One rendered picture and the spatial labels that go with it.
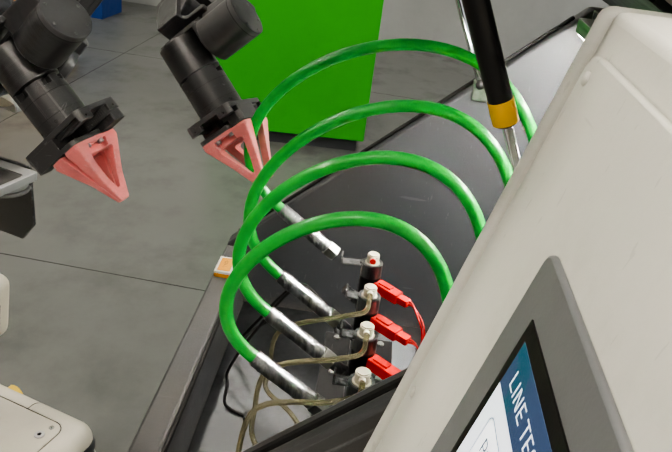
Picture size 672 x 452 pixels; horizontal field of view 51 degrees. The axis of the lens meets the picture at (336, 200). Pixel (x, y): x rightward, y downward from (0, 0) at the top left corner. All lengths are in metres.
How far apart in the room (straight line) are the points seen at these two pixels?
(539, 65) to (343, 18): 3.00
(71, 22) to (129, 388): 1.80
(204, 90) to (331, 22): 3.25
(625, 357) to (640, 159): 0.09
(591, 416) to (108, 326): 2.50
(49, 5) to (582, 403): 0.64
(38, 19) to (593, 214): 0.58
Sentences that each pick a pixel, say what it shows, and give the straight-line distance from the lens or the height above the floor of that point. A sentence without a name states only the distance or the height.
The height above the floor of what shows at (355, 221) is 1.32.
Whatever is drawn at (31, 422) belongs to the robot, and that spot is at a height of 0.28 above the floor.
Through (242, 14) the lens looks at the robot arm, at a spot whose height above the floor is 1.43.
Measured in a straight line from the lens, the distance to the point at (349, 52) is 0.83.
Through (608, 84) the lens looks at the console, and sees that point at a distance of 0.41.
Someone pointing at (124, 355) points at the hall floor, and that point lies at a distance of 2.59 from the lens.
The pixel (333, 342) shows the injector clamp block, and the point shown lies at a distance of 1.05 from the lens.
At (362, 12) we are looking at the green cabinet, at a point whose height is 0.85.
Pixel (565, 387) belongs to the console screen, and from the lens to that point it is 0.32.
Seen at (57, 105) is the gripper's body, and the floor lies 1.34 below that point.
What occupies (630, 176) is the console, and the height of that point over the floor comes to 1.50.
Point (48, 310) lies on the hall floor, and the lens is 2.83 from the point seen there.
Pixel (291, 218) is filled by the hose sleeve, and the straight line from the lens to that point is 0.92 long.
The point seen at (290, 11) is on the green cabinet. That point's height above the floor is 0.81.
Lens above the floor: 1.61
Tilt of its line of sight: 26 degrees down
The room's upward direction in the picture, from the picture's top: 7 degrees clockwise
